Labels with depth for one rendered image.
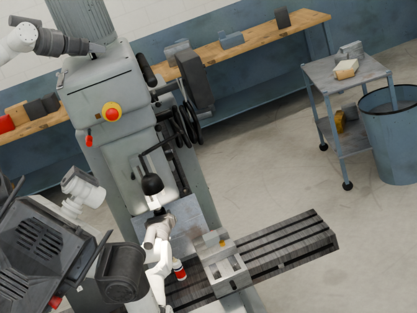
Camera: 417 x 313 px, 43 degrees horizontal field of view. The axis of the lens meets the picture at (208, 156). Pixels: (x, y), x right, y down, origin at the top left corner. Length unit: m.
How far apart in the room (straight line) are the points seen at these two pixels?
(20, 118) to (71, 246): 4.52
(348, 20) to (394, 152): 3.07
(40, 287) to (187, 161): 1.18
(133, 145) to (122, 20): 4.30
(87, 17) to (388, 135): 2.52
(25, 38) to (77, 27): 0.34
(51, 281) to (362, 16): 5.90
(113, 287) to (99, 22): 0.99
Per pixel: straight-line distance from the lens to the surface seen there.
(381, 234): 3.68
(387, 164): 4.06
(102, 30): 2.00
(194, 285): 2.16
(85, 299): 2.19
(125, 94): 1.65
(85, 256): 1.45
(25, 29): 1.70
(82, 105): 1.65
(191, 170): 2.40
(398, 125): 3.86
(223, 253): 2.09
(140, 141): 1.83
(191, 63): 2.08
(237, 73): 6.36
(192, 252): 2.43
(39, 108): 5.72
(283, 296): 3.39
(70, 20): 1.98
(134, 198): 1.91
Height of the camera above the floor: 2.20
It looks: 24 degrees down
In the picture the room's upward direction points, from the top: 20 degrees counter-clockwise
